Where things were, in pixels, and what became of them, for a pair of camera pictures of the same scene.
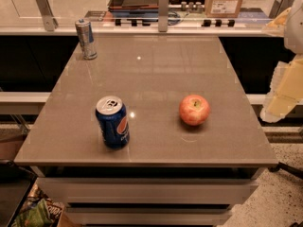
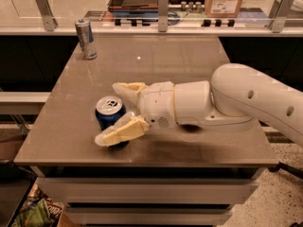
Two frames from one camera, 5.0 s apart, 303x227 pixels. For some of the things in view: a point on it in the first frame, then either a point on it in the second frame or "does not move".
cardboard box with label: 223,1 does not move
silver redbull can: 84,32 does not move
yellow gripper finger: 286,92 → 131,125
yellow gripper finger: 279,22 → 130,90
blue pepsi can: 113,117 does not move
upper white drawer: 229,191 does not move
